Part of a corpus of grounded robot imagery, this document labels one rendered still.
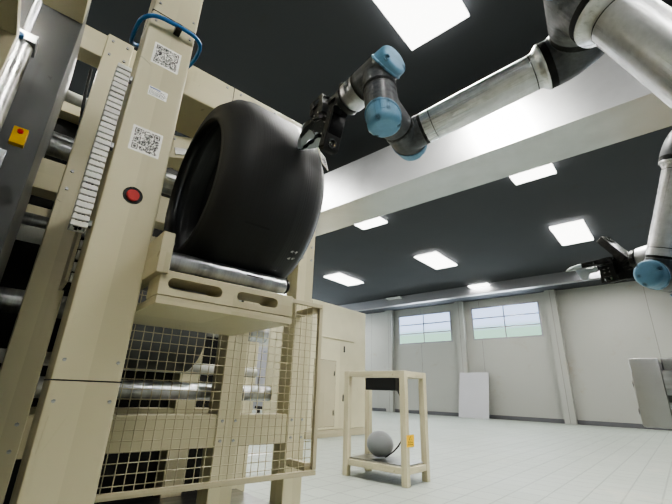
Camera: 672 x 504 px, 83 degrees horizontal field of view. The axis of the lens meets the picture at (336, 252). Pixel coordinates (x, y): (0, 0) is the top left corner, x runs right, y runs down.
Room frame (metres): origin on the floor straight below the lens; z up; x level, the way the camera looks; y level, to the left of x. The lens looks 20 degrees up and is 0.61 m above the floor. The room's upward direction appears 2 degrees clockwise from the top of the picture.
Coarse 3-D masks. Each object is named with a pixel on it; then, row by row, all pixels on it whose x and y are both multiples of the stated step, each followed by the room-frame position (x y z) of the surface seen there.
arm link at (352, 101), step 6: (348, 78) 0.71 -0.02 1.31; (342, 84) 0.72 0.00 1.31; (348, 84) 0.71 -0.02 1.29; (342, 90) 0.72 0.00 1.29; (348, 90) 0.71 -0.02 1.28; (342, 96) 0.72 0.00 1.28; (348, 96) 0.72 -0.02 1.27; (354, 96) 0.71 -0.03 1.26; (348, 102) 0.73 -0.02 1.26; (354, 102) 0.73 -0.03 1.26; (360, 102) 0.72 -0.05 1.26; (348, 108) 0.75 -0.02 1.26; (354, 108) 0.74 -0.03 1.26; (360, 108) 0.75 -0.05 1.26
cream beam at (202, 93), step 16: (192, 80) 1.14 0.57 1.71; (208, 80) 1.18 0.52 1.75; (192, 96) 1.15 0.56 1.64; (208, 96) 1.19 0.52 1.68; (224, 96) 1.23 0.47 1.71; (240, 96) 1.27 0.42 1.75; (192, 112) 1.23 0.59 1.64; (208, 112) 1.23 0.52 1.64; (272, 112) 1.37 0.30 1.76; (176, 128) 1.34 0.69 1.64; (192, 128) 1.33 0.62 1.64
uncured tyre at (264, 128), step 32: (224, 128) 0.87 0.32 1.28; (256, 128) 0.83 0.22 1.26; (288, 128) 0.92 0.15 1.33; (192, 160) 1.14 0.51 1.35; (224, 160) 0.84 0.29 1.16; (256, 160) 0.83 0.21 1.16; (288, 160) 0.89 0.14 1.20; (320, 160) 0.97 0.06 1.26; (192, 192) 1.27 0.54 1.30; (224, 192) 0.85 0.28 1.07; (256, 192) 0.86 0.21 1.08; (288, 192) 0.90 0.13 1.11; (320, 192) 0.97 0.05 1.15; (192, 224) 1.31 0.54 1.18; (224, 224) 0.88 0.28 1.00; (288, 224) 0.95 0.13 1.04; (224, 256) 0.94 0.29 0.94; (256, 256) 0.97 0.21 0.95
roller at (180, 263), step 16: (176, 256) 0.86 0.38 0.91; (192, 256) 0.90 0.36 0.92; (192, 272) 0.90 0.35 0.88; (208, 272) 0.92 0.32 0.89; (224, 272) 0.94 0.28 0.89; (240, 272) 0.97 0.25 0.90; (256, 272) 1.01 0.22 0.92; (256, 288) 1.03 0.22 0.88; (272, 288) 1.04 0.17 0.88; (288, 288) 1.07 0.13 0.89
